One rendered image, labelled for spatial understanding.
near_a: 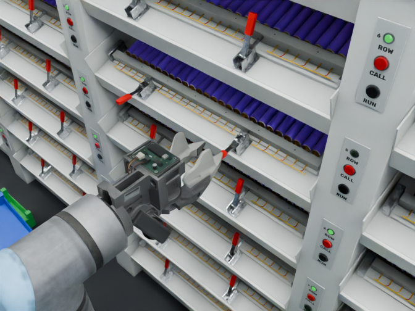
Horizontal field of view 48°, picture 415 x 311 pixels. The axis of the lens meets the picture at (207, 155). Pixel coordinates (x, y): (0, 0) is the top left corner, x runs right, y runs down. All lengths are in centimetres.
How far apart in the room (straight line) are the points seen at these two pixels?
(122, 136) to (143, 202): 59
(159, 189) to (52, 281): 18
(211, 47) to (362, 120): 30
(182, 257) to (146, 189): 79
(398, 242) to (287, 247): 26
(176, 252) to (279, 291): 40
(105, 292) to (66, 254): 120
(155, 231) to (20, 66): 99
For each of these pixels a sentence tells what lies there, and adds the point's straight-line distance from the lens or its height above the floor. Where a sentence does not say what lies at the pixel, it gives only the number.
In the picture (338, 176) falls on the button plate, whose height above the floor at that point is 98.
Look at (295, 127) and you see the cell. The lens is 89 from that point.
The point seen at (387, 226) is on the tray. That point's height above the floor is 90.
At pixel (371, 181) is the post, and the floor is 100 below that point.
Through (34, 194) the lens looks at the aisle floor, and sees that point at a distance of 215.
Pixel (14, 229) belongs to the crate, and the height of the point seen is 7.
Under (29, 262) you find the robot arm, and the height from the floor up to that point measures 105.
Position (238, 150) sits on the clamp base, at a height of 90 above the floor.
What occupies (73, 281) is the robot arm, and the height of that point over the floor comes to 101.
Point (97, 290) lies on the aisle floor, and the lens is 179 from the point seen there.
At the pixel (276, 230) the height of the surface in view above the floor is 71.
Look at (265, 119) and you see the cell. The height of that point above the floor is 93.
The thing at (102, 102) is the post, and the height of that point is 80.
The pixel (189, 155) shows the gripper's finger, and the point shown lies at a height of 99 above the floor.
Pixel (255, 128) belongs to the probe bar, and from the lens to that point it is 89.
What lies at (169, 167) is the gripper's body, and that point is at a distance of 64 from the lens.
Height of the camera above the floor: 150
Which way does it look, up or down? 44 degrees down
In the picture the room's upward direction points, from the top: straight up
